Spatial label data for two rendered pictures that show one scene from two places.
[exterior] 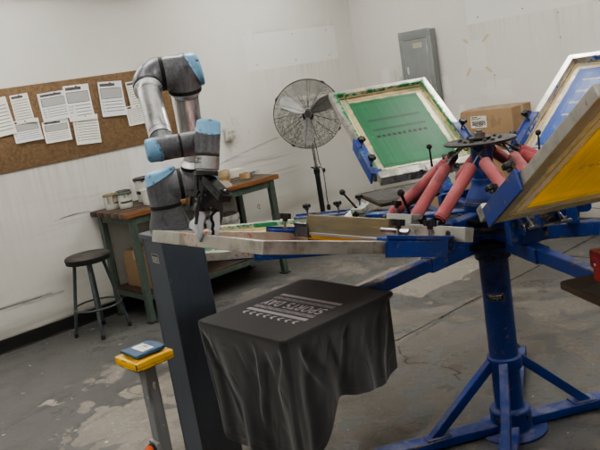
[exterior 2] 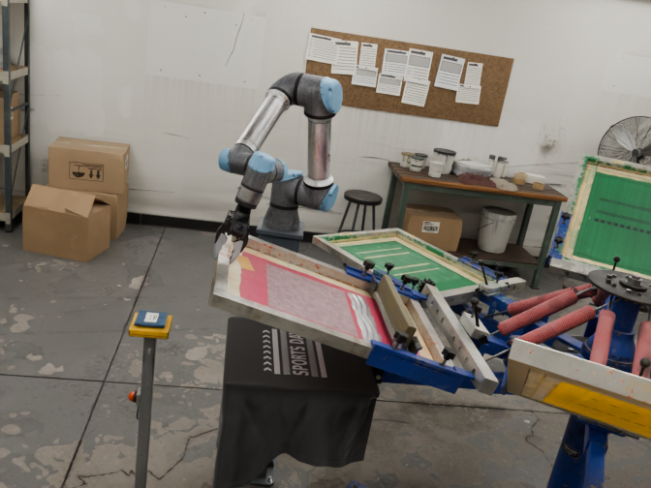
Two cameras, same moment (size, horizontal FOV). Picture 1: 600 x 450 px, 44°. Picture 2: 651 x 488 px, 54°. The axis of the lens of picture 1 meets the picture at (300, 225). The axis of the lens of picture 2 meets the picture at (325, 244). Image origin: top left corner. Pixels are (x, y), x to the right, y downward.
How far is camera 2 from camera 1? 1.25 m
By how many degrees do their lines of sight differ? 31
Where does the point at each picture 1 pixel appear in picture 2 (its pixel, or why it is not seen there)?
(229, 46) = (591, 59)
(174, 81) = (303, 102)
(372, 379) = (323, 457)
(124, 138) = (446, 110)
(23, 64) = (385, 19)
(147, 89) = (268, 102)
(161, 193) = (277, 193)
